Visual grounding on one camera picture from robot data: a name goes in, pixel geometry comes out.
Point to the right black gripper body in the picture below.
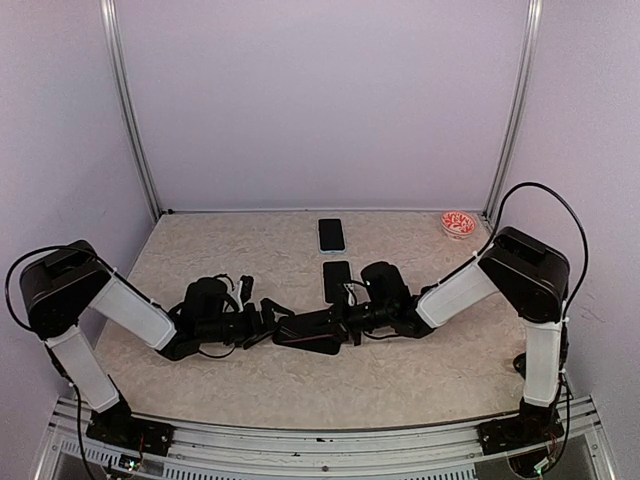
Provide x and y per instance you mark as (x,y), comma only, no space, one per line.
(354,320)

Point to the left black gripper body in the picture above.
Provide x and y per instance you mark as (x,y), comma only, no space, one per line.
(249,330)

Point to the black phone case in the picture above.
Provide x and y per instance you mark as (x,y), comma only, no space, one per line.
(310,345)

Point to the pink clear phone case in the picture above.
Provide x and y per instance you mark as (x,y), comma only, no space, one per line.
(325,295)

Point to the light blue phone case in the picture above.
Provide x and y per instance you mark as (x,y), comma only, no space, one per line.
(332,251)

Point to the teal green phone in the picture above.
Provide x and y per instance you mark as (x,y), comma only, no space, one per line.
(331,235)

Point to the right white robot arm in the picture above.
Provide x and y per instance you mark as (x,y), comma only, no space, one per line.
(462,370)

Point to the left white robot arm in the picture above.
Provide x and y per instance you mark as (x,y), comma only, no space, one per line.
(63,284)

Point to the red white patterned bowl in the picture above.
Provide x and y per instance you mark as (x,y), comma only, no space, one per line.
(458,225)

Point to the dark green mug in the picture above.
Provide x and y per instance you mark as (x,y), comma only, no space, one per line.
(519,365)

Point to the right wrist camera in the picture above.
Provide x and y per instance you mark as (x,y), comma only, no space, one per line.
(349,293)

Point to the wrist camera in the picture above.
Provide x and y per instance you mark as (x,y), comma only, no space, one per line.
(349,293)
(243,291)

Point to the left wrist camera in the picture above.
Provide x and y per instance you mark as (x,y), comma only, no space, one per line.
(243,291)

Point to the front aluminium rail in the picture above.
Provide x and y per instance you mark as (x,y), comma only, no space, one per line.
(209,451)

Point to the left aluminium frame post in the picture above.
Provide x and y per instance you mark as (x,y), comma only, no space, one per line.
(116,53)

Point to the aluminium frame post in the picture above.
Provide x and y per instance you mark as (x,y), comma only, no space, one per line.
(517,107)
(116,53)

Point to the right aluminium frame post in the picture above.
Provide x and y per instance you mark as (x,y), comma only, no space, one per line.
(517,107)

